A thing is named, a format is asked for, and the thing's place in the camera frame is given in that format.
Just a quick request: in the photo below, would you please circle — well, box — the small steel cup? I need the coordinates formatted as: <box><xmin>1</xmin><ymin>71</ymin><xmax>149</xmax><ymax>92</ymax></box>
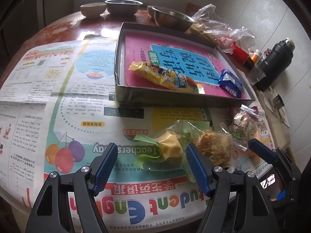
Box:
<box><xmin>273</xmin><ymin>94</ymin><xmax>285</xmax><ymax>110</ymax></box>

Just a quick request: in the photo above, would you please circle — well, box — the small white ceramic bowl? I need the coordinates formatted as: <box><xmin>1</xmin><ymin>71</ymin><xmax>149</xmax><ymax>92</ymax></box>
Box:
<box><xmin>80</xmin><ymin>2</ymin><xmax>107</xmax><ymax>18</ymax></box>

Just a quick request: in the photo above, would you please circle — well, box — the blue Oreo packet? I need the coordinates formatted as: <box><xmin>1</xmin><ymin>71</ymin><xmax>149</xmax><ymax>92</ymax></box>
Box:
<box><xmin>218</xmin><ymin>69</ymin><xmax>243</xmax><ymax>98</ymax></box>

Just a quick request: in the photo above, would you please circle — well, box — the clear plastic cup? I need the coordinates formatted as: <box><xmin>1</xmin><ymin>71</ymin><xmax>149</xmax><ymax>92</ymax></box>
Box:
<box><xmin>248</xmin><ymin>65</ymin><xmax>266</xmax><ymax>86</ymax></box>

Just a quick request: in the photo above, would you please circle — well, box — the dark steel bowl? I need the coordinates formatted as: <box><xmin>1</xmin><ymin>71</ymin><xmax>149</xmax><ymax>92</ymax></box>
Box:
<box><xmin>105</xmin><ymin>0</ymin><xmax>143</xmax><ymax>16</ymax></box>

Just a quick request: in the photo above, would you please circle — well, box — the large steel bowl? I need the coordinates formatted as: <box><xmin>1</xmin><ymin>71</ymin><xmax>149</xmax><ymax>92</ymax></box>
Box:
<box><xmin>147</xmin><ymin>5</ymin><xmax>194</xmax><ymax>33</ymax></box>

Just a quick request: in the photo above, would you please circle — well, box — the large newspaper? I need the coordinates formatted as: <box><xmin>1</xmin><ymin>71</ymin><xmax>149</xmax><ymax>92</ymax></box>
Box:
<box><xmin>0</xmin><ymin>34</ymin><xmax>276</xmax><ymax>233</ymax></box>

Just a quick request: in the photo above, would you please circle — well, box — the grey box with pink book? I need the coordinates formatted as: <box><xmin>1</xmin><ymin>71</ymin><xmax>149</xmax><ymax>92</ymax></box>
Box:
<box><xmin>114</xmin><ymin>23</ymin><xmax>256</xmax><ymax>107</ymax></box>

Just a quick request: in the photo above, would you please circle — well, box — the clear-wrapped flaky pastry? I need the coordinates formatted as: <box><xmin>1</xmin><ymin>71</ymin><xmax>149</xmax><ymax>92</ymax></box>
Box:
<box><xmin>193</xmin><ymin>130</ymin><xmax>238</xmax><ymax>168</ymax></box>

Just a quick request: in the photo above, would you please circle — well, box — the plastic bag with bread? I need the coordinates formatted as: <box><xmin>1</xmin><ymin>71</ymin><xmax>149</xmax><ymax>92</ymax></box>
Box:
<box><xmin>189</xmin><ymin>4</ymin><xmax>256</xmax><ymax>54</ymax></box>

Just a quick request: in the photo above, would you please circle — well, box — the green-wrapped yellow cake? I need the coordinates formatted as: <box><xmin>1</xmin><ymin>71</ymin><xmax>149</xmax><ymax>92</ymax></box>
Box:
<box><xmin>133</xmin><ymin>120</ymin><xmax>210</xmax><ymax>173</ymax></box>

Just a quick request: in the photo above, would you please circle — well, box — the red tissue box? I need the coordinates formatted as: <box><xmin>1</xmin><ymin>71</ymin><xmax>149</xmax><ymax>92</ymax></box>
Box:
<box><xmin>232</xmin><ymin>42</ymin><xmax>249</xmax><ymax>65</ymax></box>

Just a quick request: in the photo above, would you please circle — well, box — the orange pill bottle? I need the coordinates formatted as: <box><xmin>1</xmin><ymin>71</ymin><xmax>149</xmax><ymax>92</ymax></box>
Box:
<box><xmin>249</xmin><ymin>50</ymin><xmax>262</xmax><ymax>68</ymax></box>

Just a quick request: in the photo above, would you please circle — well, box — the yellow snack bar packet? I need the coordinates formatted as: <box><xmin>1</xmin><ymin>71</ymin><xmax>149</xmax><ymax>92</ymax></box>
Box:
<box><xmin>128</xmin><ymin>61</ymin><xmax>202</xmax><ymax>94</ymax></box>

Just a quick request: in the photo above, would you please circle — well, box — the black thermos flask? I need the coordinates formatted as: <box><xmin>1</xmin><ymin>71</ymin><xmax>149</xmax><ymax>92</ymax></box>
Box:
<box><xmin>255</xmin><ymin>38</ymin><xmax>295</xmax><ymax>91</ymax></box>

